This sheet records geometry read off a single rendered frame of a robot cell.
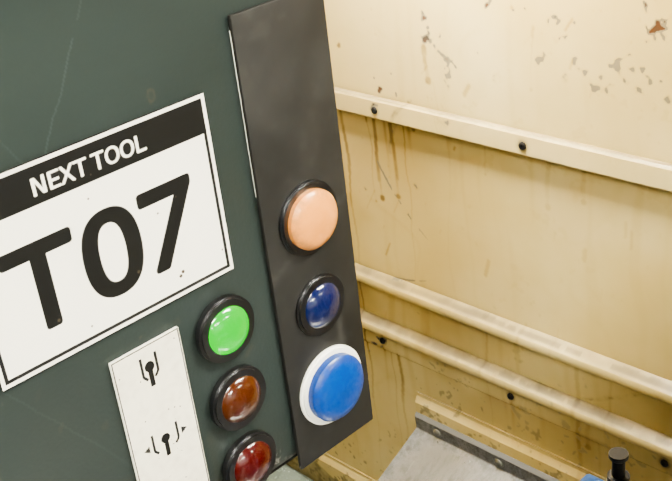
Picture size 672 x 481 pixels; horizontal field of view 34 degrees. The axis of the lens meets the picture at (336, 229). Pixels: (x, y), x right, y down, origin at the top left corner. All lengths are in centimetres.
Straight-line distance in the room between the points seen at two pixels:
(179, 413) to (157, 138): 11
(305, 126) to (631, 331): 95
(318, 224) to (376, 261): 115
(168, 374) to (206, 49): 12
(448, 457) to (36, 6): 135
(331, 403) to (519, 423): 108
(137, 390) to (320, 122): 12
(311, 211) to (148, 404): 10
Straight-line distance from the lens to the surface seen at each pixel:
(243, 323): 42
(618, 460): 86
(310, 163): 42
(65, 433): 39
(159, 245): 39
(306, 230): 42
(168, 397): 41
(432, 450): 165
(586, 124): 124
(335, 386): 46
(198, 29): 38
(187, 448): 43
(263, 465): 45
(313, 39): 41
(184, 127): 38
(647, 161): 120
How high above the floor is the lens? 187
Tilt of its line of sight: 26 degrees down
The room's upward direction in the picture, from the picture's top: 7 degrees counter-clockwise
